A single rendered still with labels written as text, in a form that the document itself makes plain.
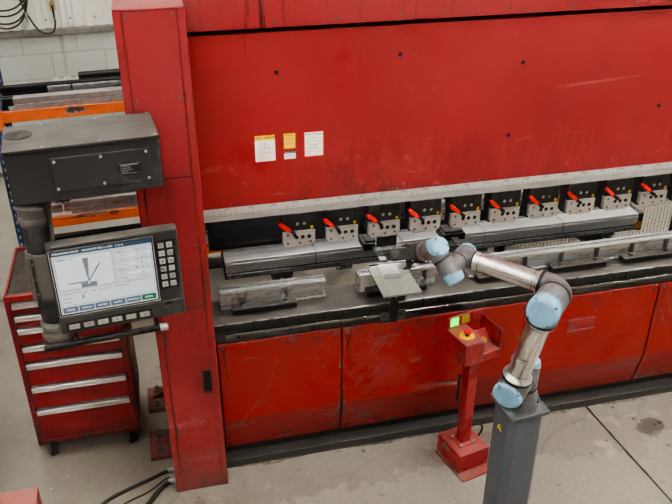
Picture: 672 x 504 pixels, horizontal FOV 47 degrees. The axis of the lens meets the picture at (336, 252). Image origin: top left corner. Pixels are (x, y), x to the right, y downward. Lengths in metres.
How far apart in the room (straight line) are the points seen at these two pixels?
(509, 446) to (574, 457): 0.98
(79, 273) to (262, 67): 1.08
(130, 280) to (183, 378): 0.82
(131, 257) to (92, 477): 1.65
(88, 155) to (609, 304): 2.72
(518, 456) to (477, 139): 1.39
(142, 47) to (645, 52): 2.20
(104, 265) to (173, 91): 0.68
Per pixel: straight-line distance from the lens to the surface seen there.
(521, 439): 3.37
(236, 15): 3.13
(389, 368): 3.92
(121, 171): 2.74
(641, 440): 4.53
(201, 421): 3.75
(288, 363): 3.75
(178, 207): 3.15
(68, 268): 2.86
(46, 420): 4.19
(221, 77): 3.20
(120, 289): 2.92
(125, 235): 2.82
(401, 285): 3.59
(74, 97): 4.90
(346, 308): 3.64
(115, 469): 4.23
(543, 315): 2.84
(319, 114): 3.31
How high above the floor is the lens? 2.87
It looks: 29 degrees down
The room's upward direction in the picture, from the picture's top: straight up
